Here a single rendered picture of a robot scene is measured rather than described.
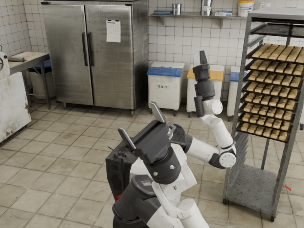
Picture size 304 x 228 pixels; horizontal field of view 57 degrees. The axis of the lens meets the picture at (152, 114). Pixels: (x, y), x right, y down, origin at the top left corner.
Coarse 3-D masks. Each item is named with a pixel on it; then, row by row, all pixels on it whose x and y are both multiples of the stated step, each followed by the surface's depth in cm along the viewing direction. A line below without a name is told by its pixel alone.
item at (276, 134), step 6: (246, 126) 243; (252, 126) 243; (258, 126) 244; (252, 132) 236; (258, 132) 233; (264, 132) 233; (270, 132) 235; (276, 132) 233; (282, 132) 234; (276, 138) 228; (282, 138) 224
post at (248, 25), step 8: (248, 16) 200; (248, 24) 202; (248, 32) 204; (248, 40) 208; (240, 72) 218; (240, 80) 220; (240, 88) 222; (240, 96) 226; (232, 128) 239; (232, 136) 242; (224, 184) 264; (224, 192) 268
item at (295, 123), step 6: (300, 96) 202; (300, 102) 203; (300, 108) 205; (294, 120) 210; (294, 126) 211; (294, 132) 213; (288, 150) 221; (288, 156) 222; (288, 162) 224; (282, 174) 231; (282, 180) 233; (282, 186) 236; (276, 198) 241; (276, 204) 244
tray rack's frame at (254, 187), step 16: (256, 16) 197; (272, 16) 192; (288, 16) 187; (240, 176) 297; (256, 176) 297; (272, 176) 297; (240, 192) 274; (256, 192) 274; (272, 192) 274; (256, 208) 256; (272, 208) 255
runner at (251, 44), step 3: (258, 36) 235; (261, 36) 247; (264, 36) 249; (255, 39) 226; (258, 39) 235; (261, 39) 236; (249, 42) 210; (252, 42) 220; (255, 42) 225; (249, 45) 213; (252, 45) 213
